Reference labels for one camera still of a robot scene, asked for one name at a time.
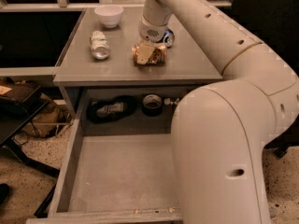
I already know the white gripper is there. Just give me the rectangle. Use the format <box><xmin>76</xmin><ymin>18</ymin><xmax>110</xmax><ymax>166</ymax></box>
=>
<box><xmin>136</xmin><ymin>17</ymin><xmax>167</xmax><ymax>64</ymax></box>

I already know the orange crushed soda can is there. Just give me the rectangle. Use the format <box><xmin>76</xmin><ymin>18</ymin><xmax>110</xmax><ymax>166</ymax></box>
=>
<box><xmin>132</xmin><ymin>43</ymin><xmax>167</xmax><ymax>65</ymax></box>

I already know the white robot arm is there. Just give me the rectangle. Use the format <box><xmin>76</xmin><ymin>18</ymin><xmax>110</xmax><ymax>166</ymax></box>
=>
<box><xmin>139</xmin><ymin>0</ymin><xmax>299</xmax><ymax>224</ymax></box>

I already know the blue soda can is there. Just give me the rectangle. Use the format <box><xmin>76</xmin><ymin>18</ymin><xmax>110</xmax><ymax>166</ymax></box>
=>
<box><xmin>163</xmin><ymin>29</ymin><xmax>175</xmax><ymax>48</ymax></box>

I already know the grey cabinet counter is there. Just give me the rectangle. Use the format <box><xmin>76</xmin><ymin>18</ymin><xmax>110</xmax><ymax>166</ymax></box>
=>
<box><xmin>52</xmin><ymin>6</ymin><xmax>224</xmax><ymax>117</ymax></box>

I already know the grey open drawer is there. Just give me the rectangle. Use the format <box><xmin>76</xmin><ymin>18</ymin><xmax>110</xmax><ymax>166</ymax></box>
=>
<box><xmin>25</xmin><ymin>96</ymin><xmax>185</xmax><ymax>224</ymax></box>

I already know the white bowl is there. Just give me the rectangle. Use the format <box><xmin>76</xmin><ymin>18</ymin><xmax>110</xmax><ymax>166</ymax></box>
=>
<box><xmin>94</xmin><ymin>5</ymin><xmax>123</xmax><ymax>28</ymax></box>

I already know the small white clip item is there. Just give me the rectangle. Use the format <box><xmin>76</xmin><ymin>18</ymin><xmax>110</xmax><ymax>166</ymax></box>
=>
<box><xmin>164</xmin><ymin>98</ymin><xmax>180</xmax><ymax>106</ymax></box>

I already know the black tape roll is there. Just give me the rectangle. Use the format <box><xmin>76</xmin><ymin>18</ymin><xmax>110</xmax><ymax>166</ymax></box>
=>
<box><xmin>142</xmin><ymin>94</ymin><xmax>163</xmax><ymax>117</ymax></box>

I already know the brown bag on floor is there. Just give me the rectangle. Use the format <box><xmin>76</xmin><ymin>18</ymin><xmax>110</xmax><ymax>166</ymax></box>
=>
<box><xmin>0</xmin><ymin>81</ymin><xmax>71</xmax><ymax>139</ymax></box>

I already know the black office chair right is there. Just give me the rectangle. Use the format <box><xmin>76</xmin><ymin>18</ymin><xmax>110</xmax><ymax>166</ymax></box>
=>
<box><xmin>205</xmin><ymin>0</ymin><xmax>299</xmax><ymax>159</ymax></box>

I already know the black chair base left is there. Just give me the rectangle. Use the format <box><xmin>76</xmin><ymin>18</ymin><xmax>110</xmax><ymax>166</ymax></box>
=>
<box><xmin>0</xmin><ymin>84</ymin><xmax>61</xmax><ymax>218</ymax></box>

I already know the black coiled strap bundle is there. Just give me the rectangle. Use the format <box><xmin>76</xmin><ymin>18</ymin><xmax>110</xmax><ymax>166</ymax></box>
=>
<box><xmin>86</xmin><ymin>95</ymin><xmax>137</xmax><ymax>124</ymax></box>

